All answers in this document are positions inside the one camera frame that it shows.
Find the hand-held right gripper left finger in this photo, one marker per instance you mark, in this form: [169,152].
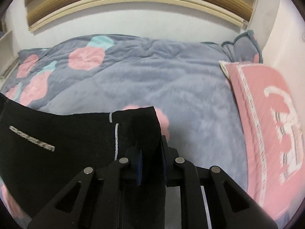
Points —
[139,169]

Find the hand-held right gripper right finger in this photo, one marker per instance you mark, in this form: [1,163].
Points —
[171,167]

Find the black hooded jacket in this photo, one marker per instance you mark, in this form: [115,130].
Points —
[71,136]

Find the grey floral blanket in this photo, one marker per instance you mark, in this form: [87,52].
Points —
[166,76]

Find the pink printed pillow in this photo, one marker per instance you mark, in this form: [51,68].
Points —
[257,105]

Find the grey pillow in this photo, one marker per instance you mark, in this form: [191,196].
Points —
[243,46]

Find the white bookshelf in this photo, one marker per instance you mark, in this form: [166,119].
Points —
[7,50]

